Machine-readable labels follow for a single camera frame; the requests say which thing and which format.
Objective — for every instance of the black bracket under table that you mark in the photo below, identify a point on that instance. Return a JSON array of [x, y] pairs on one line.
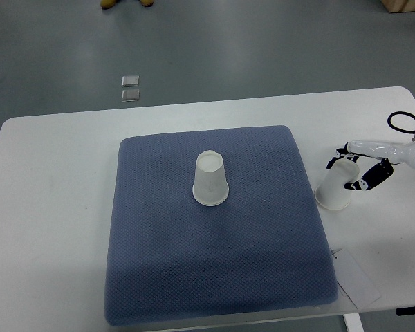
[[405, 311]]

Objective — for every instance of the white paper tag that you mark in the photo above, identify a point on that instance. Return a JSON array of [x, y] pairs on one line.
[[353, 280]]

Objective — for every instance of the yellow shoe right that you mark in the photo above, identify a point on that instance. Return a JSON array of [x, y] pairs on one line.
[[147, 3]]

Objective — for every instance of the wooden box corner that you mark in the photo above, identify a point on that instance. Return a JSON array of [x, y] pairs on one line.
[[399, 6]]

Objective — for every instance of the white paper cup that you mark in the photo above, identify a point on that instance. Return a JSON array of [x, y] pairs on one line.
[[210, 187], [331, 193]]

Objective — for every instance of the upper metal floor plate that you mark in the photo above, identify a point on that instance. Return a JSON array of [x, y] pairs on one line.
[[130, 80]]

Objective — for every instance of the blue-grey quilted cushion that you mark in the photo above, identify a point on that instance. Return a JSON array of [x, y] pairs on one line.
[[170, 258]]

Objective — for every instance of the white table leg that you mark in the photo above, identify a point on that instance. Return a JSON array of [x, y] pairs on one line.
[[353, 322]]

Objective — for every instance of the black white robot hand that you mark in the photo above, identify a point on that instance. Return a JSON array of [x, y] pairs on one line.
[[388, 154]]

